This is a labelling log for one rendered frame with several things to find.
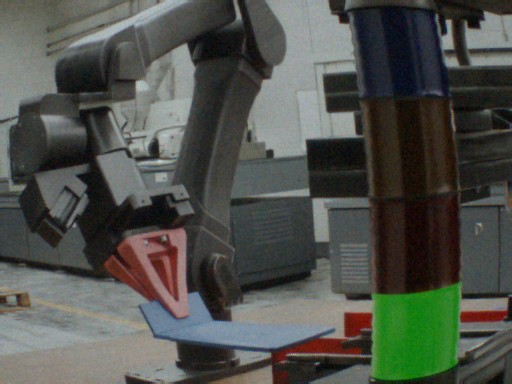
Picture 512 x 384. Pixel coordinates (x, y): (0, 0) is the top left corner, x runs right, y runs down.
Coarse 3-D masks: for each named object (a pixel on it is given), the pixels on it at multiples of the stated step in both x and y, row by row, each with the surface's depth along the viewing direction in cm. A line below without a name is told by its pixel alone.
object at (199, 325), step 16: (144, 304) 84; (160, 304) 85; (192, 304) 87; (160, 320) 84; (176, 320) 85; (192, 320) 86; (208, 320) 87; (160, 336) 82; (176, 336) 81; (192, 336) 81; (208, 336) 80; (224, 336) 80; (240, 336) 79; (272, 336) 78; (288, 336) 77; (304, 336) 76; (320, 336) 77; (272, 352) 74
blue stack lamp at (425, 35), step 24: (360, 24) 35; (384, 24) 34; (408, 24) 34; (432, 24) 35; (360, 48) 35; (384, 48) 34; (408, 48) 34; (432, 48) 35; (360, 72) 36; (384, 72) 35; (408, 72) 34; (432, 72) 35; (360, 96) 36; (384, 96) 35; (408, 96) 36; (432, 96) 36
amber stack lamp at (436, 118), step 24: (384, 120) 35; (408, 120) 34; (432, 120) 34; (384, 144) 35; (408, 144) 34; (432, 144) 34; (456, 144) 36; (384, 168) 35; (408, 168) 35; (432, 168) 35; (456, 168) 35; (384, 192) 35; (408, 192) 35; (432, 192) 35
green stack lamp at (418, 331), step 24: (456, 288) 35; (384, 312) 35; (408, 312) 35; (432, 312) 35; (456, 312) 35; (384, 336) 36; (408, 336) 35; (432, 336) 35; (456, 336) 36; (384, 360) 36; (408, 360) 35; (432, 360) 35; (456, 360) 36
